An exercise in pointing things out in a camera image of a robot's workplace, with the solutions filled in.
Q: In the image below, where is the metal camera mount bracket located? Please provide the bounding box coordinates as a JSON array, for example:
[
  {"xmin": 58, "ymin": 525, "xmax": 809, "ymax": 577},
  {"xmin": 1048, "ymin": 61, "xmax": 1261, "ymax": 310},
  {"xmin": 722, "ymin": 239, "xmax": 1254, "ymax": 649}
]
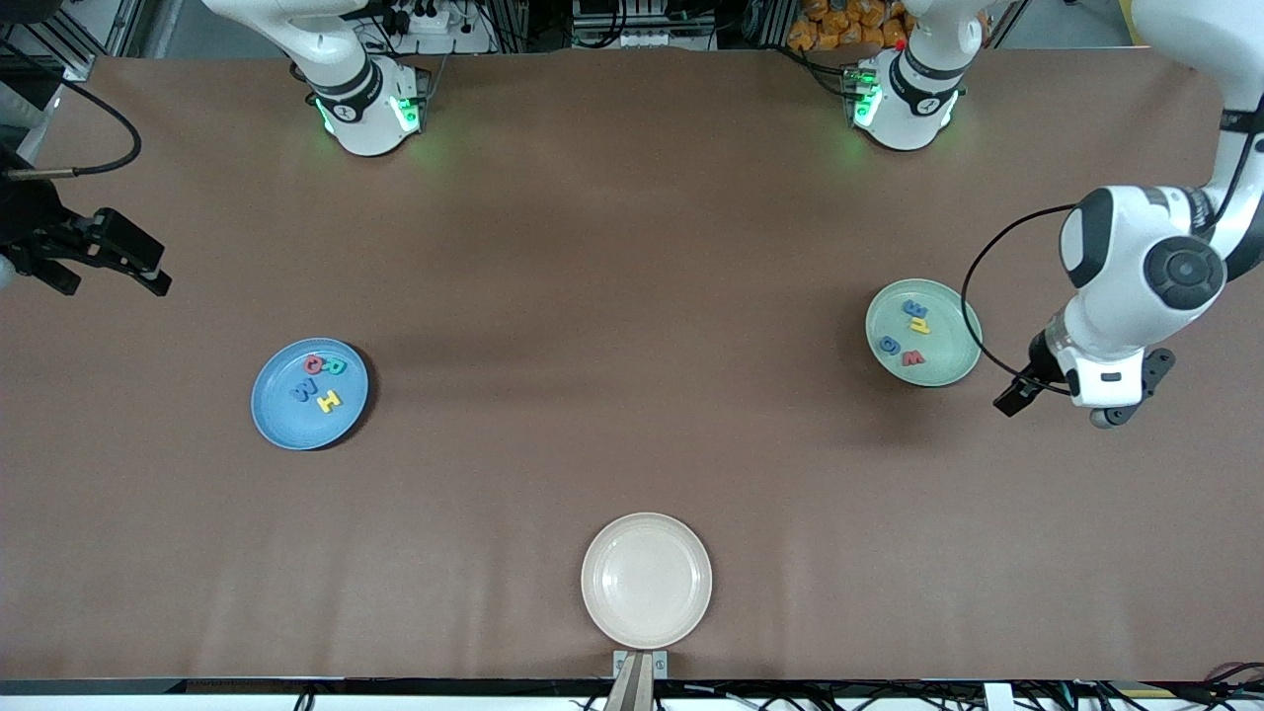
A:
[{"xmin": 604, "ymin": 650, "xmax": 670, "ymax": 711}]

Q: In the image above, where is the orange packaged items pile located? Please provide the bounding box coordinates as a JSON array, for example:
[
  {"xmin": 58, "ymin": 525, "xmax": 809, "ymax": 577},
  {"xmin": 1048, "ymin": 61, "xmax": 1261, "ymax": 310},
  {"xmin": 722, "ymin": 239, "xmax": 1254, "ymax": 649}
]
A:
[{"xmin": 787, "ymin": 0, "xmax": 914, "ymax": 52}]

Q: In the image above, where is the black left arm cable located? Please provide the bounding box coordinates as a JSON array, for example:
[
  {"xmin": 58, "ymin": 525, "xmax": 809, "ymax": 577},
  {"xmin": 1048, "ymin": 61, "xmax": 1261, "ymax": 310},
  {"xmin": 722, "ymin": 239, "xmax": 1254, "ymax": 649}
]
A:
[{"xmin": 960, "ymin": 203, "xmax": 1079, "ymax": 398}]

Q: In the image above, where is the green plate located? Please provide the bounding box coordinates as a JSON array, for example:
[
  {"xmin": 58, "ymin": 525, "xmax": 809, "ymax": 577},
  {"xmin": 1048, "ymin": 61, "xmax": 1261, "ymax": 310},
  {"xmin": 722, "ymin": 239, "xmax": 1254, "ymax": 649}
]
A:
[{"xmin": 865, "ymin": 278, "xmax": 984, "ymax": 388}]

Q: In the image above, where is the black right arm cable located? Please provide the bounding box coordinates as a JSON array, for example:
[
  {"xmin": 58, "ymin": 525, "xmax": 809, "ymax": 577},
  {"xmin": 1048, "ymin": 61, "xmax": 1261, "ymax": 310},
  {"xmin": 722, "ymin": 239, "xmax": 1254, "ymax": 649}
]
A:
[{"xmin": 0, "ymin": 44, "xmax": 143, "ymax": 180}]

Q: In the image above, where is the blue plate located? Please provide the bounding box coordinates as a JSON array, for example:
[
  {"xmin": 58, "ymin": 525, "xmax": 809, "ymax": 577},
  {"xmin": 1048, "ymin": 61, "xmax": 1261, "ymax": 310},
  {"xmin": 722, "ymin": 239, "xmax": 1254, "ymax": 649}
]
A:
[{"xmin": 251, "ymin": 337, "xmax": 370, "ymax": 451}]

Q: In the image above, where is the beige plate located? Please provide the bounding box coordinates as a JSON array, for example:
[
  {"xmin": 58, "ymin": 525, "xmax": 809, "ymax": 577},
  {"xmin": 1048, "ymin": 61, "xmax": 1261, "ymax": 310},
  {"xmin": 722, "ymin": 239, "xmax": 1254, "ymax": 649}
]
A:
[{"xmin": 581, "ymin": 512, "xmax": 713, "ymax": 651}]

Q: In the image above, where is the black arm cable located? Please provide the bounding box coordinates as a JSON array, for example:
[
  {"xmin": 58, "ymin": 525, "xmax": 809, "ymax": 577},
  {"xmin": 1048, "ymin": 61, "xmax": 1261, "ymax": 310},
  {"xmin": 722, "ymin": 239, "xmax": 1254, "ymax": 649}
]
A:
[
  {"xmin": 960, "ymin": 203, "xmax": 1079, "ymax": 398},
  {"xmin": 0, "ymin": 44, "xmax": 143, "ymax": 180}
]

